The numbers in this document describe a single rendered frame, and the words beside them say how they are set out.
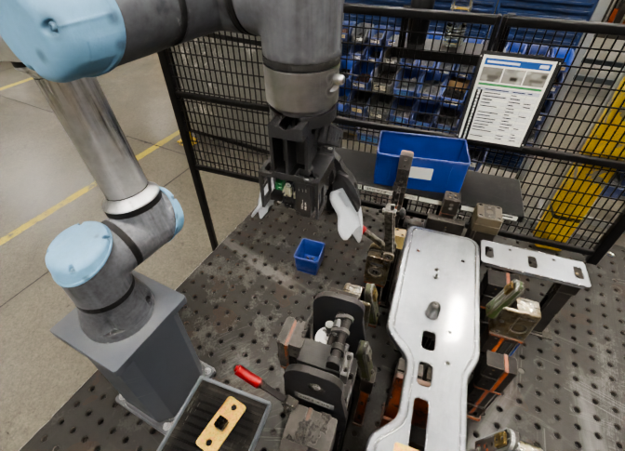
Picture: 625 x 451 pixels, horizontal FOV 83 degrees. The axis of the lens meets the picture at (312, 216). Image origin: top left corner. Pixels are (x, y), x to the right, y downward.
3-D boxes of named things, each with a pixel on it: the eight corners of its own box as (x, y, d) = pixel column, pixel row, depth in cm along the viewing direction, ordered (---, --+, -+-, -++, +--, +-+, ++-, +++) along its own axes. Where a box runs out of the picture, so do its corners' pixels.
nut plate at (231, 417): (213, 457, 54) (211, 455, 54) (194, 443, 56) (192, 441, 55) (246, 407, 60) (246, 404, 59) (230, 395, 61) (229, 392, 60)
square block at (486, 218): (469, 292, 133) (503, 222, 108) (446, 286, 135) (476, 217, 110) (469, 276, 138) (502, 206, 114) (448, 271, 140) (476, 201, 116)
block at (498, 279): (491, 348, 116) (525, 298, 97) (456, 338, 119) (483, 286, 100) (490, 324, 123) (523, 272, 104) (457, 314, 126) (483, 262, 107)
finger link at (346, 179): (338, 218, 47) (300, 168, 44) (340, 211, 49) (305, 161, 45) (367, 209, 45) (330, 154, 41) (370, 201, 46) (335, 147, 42)
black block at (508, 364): (485, 429, 99) (529, 385, 79) (446, 416, 101) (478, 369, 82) (485, 401, 104) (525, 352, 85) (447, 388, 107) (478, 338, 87)
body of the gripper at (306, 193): (259, 210, 43) (247, 118, 35) (287, 172, 49) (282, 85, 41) (320, 225, 41) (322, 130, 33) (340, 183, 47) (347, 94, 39)
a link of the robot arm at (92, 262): (58, 294, 72) (20, 249, 63) (114, 252, 81) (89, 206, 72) (95, 321, 68) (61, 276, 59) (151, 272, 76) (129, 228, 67)
